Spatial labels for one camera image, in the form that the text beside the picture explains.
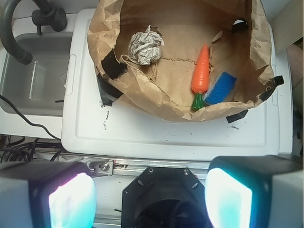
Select white paper ball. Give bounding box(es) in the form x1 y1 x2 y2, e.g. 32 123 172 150
127 25 165 66

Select dark grey toy faucet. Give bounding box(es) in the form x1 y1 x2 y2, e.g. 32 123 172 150
0 0 67 65

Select brown paper bag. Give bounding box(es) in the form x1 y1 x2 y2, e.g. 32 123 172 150
87 0 284 122

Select grey toy sink basin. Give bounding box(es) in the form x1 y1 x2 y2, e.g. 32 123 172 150
0 32 72 116

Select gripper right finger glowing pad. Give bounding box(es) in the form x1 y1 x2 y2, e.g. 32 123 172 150
205 155 304 228

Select aluminium extrusion rail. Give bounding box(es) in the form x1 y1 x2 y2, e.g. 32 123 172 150
33 149 212 181

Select blue sponge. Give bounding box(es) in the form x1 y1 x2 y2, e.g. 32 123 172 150
203 72 237 105

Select black power cable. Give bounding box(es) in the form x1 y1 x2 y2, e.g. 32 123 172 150
0 94 63 141

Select orange toy carrot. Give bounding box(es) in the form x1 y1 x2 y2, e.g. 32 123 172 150
191 44 209 111

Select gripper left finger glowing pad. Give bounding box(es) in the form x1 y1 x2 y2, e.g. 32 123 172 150
0 161 97 228

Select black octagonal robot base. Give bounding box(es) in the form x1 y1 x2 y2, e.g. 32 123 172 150
121 167 213 228

